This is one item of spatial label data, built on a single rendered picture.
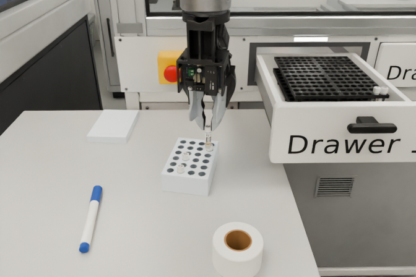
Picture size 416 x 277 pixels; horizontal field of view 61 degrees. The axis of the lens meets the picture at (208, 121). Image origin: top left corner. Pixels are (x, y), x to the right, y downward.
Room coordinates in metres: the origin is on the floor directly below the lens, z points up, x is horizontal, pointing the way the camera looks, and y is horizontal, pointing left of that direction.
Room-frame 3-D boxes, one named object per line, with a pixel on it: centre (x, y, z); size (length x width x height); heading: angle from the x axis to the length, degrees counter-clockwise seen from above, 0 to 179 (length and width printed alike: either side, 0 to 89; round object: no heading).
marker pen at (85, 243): (0.42, 0.19, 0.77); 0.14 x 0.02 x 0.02; 7
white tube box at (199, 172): (0.55, 0.03, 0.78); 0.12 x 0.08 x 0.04; 170
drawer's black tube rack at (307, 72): (0.71, -0.25, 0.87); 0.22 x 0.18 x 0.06; 1
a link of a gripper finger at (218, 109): (0.53, -0.02, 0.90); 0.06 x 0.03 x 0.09; 170
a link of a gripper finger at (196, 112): (0.54, 0.02, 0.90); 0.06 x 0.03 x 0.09; 170
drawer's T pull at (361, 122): (0.48, -0.25, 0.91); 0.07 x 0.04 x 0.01; 91
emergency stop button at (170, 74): (0.77, 0.08, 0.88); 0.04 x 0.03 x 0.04; 91
